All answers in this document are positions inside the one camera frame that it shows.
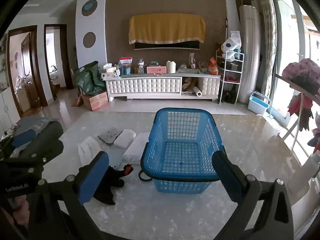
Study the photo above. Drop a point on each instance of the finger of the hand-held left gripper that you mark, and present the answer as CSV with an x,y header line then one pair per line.
x,y
23,138
47,145

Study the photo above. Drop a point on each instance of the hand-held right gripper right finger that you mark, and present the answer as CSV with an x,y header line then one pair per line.
x,y
225,177

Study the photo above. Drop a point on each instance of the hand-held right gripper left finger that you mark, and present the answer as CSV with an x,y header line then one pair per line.
x,y
93,177

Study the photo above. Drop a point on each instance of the black cloth with orange patch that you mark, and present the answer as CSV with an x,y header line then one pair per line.
x,y
110,182

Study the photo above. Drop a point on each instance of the pale grey cloth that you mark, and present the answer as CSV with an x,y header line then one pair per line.
x,y
116,157

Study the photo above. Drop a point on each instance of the thin white cloth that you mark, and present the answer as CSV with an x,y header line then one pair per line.
x,y
87,147

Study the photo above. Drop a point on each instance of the white towel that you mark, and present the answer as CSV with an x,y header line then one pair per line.
x,y
135,150
125,138

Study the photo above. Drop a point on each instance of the blue plastic laundry basket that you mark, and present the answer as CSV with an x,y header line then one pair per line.
x,y
182,109

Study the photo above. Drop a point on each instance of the grey blue cloth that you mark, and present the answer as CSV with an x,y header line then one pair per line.
x,y
32,123

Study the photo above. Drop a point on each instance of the white cupboard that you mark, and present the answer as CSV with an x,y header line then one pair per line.
x,y
7,110

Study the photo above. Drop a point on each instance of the cardboard box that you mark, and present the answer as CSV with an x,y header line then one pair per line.
x,y
96,101

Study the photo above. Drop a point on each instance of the dark wooden door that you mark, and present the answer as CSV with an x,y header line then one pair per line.
x,y
27,67

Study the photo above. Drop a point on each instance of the green bag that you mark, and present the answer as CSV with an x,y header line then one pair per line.
x,y
87,80

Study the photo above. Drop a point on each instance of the blue and white bucket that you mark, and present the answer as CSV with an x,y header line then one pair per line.
x,y
258,105

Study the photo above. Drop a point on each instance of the black bag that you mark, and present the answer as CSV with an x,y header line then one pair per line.
x,y
228,96

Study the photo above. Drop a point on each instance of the white paper roll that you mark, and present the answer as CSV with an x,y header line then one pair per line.
x,y
198,93

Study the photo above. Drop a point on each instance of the white carton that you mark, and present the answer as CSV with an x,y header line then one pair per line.
x,y
110,75

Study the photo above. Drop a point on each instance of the white tissue box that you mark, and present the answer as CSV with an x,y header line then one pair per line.
x,y
108,68

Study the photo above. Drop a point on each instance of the brown paper bag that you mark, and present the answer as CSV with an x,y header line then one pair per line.
x,y
188,83

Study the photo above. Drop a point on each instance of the red cloth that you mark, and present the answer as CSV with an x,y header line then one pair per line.
x,y
298,105

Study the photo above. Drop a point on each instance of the white tufted TV cabinet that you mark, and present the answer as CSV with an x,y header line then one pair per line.
x,y
142,86

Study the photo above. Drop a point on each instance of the white metal shelf rack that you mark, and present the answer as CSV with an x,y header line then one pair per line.
x,y
232,72

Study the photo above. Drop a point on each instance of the teal box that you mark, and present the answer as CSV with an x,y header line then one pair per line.
x,y
125,71

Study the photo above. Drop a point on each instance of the orange bag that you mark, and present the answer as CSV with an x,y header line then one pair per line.
x,y
213,68

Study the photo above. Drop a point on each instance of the red and white box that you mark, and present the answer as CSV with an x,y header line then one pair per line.
x,y
125,62

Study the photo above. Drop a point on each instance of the white clothes drying rack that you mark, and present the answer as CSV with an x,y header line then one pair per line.
x,y
295,86

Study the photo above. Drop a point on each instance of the white plastic jug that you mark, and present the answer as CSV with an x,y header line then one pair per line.
x,y
171,67

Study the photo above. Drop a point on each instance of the pink box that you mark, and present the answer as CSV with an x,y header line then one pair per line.
x,y
156,70

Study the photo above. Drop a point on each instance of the white standing air conditioner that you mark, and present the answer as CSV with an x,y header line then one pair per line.
x,y
250,55

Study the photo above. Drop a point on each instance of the green box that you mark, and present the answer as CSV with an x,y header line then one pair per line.
x,y
154,63

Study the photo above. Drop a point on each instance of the white plastic bag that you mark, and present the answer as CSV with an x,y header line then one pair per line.
x,y
231,45

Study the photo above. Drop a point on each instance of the pink cloth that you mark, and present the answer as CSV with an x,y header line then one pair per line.
x,y
302,66

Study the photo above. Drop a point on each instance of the patterned curtain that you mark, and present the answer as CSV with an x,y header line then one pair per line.
x,y
265,30

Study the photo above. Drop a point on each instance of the dark wooden door frame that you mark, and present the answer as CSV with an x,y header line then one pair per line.
x,y
68,67

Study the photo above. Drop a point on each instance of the blue wall clock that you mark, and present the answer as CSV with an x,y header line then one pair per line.
x,y
89,7

